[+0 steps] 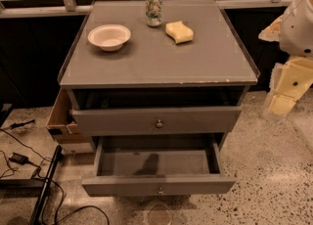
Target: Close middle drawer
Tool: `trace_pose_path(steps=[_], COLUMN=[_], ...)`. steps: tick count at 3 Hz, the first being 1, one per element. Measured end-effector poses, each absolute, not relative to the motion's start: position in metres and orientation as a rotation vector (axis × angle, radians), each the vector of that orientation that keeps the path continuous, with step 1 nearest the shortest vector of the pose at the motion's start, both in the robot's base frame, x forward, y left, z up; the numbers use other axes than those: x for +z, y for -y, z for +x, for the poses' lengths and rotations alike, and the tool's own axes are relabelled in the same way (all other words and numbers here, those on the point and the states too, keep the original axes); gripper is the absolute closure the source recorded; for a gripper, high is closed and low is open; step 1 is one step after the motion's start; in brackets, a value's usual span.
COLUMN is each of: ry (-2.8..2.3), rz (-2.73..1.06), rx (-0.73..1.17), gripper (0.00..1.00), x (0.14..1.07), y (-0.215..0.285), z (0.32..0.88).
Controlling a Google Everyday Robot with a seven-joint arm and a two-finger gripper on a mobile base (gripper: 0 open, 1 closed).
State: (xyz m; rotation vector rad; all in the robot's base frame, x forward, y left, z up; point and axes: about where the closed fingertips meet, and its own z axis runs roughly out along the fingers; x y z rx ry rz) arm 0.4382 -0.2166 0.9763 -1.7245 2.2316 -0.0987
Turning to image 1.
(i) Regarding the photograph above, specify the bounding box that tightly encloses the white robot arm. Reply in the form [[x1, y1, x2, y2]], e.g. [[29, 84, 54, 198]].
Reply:
[[258, 0, 313, 116]]

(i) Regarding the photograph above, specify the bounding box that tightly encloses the grey top drawer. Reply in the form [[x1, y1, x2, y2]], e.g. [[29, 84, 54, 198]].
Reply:
[[72, 107, 242, 136]]

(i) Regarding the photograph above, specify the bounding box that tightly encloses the grey drawer cabinet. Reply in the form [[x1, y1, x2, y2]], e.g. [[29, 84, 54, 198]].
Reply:
[[57, 0, 261, 158]]

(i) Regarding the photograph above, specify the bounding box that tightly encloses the cardboard box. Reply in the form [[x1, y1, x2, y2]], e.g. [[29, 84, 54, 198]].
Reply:
[[47, 89, 93, 154]]

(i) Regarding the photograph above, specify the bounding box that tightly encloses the patterned drink can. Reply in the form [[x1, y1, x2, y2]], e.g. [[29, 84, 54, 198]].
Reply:
[[146, 0, 163, 27]]

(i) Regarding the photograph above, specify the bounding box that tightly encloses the black floor cable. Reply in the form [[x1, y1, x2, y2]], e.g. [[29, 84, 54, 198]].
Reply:
[[0, 127, 111, 225]]

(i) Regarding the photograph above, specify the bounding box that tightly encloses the white paper bowl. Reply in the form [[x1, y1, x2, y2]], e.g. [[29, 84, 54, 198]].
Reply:
[[88, 24, 131, 52]]

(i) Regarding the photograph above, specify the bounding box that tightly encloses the yellow sponge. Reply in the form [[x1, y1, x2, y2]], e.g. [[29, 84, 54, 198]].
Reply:
[[165, 22, 194, 44]]

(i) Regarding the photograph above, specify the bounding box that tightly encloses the black bar stand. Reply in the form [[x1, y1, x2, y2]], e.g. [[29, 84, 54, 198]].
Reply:
[[28, 145, 62, 225]]

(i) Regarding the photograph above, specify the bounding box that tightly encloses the black power adapter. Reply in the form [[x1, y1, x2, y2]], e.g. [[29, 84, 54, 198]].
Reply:
[[9, 153, 28, 165]]

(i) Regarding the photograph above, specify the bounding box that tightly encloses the grey drawer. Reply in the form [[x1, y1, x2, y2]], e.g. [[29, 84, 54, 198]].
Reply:
[[72, 107, 242, 136], [82, 134, 235, 197]]

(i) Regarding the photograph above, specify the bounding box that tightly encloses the black cable plug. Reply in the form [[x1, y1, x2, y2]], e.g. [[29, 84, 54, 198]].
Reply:
[[2, 119, 35, 130]]

